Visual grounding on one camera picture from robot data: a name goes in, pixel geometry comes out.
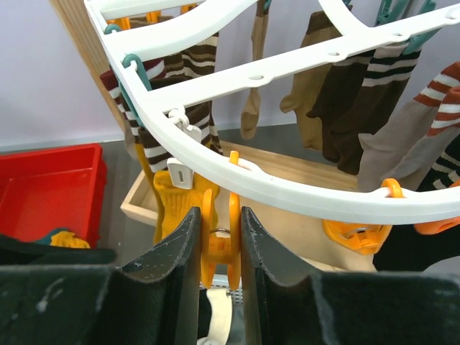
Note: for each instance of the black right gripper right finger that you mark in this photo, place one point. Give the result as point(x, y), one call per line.
point(280, 289)

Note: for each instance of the black sock on hanger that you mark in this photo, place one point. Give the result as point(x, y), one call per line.
point(406, 249)

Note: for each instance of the dark brown sock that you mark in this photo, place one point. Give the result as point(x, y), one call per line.
point(357, 97)

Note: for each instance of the red plastic tray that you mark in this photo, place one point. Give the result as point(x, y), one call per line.
point(49, 189)

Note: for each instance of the wooden drying rack frame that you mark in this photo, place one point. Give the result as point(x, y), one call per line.
point(302, 234)

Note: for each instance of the white round clip hanger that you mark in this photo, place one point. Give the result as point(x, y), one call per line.
point(282, 90)

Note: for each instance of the mustard yellow sock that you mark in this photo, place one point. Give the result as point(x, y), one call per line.
point(172, 203)

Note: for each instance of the white clothes peg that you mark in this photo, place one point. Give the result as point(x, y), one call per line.
point(181, 176)

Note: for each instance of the teal sock with print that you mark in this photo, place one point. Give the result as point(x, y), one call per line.
point(47, 238)

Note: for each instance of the orange clothes peg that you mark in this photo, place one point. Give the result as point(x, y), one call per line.
point(220, 246)
point(363, 238)

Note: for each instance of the black garment with beige band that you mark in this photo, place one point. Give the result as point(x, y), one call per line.
point(219, 320)

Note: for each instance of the grey sock red stripes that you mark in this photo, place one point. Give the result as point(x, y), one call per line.
point(383, 150)

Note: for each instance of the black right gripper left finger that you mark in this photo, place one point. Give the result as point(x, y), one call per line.
point(154, 298)

